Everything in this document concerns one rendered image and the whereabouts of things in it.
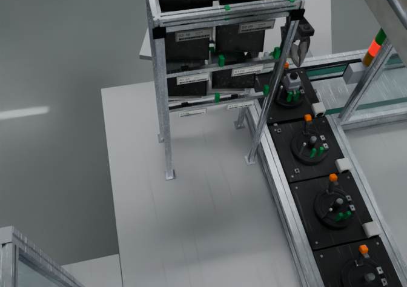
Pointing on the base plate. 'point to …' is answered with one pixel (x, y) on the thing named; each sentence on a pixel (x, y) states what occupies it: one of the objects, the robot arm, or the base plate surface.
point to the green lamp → (380, 37)
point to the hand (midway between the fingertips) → (299, 63)
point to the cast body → (292, 83)
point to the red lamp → (373, 48)
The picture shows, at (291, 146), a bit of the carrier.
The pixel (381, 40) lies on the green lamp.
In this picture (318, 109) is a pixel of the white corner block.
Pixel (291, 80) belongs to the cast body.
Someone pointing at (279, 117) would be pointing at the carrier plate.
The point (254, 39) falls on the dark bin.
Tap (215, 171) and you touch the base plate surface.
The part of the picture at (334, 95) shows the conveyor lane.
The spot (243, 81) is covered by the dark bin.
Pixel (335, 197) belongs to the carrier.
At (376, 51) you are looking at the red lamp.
